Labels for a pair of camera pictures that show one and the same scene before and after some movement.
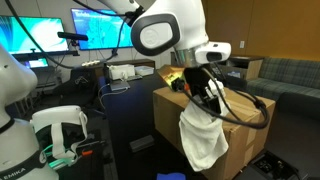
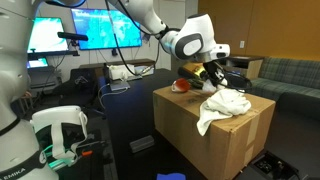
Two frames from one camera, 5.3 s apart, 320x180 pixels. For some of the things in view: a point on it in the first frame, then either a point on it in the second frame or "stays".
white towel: [202, 136] to [221, 105]
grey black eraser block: [141, 143] stays
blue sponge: [170, 176] stays
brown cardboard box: [248, 120] stays
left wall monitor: [24, 35] stays
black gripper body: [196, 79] to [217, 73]
